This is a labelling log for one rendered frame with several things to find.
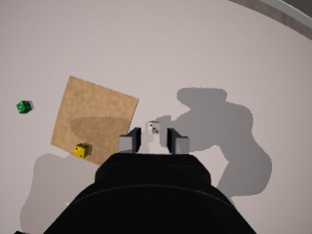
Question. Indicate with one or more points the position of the green die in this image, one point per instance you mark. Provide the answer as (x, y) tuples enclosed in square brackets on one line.
[(24, 106)]

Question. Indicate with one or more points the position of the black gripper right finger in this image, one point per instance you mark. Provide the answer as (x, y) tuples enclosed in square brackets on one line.
[(176, 143)]

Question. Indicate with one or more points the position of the tan square mat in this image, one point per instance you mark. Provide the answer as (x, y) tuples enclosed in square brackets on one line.
[(92, 115)]

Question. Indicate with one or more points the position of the yellow die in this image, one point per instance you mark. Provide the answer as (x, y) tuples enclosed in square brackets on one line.
[(81, 150)]

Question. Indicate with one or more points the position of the white die with black pips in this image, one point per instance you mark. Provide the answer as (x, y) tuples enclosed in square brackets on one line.
[(153, 128)]

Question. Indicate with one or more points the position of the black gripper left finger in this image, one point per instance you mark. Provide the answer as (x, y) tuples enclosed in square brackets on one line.
[(131, 142)]

